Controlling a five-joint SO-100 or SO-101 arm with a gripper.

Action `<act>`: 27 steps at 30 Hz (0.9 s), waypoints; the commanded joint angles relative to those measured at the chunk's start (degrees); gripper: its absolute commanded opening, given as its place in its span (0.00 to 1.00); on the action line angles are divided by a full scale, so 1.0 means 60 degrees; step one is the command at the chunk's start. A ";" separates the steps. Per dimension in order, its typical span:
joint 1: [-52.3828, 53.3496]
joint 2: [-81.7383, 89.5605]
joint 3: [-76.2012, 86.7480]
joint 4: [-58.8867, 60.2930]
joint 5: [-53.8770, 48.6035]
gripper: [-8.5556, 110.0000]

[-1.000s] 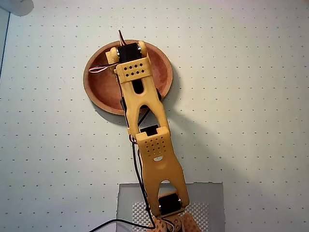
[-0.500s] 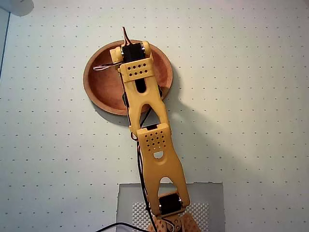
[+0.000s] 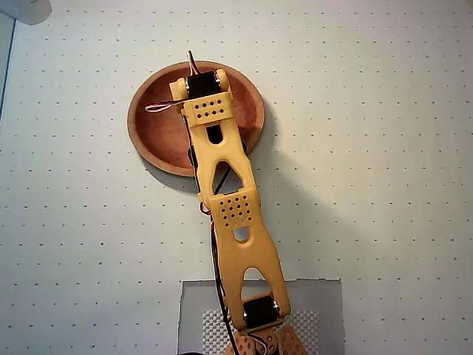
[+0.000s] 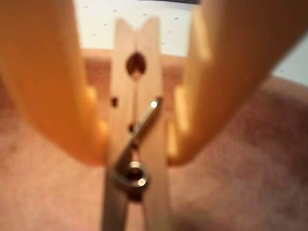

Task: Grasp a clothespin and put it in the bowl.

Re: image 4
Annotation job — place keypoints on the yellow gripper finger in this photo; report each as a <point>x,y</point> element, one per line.
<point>228,60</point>
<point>48,72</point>

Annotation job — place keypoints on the brown wooden bowl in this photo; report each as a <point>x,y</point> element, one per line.
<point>240,168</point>

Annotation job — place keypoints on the wooden clothespin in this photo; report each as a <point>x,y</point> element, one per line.
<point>154,72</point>

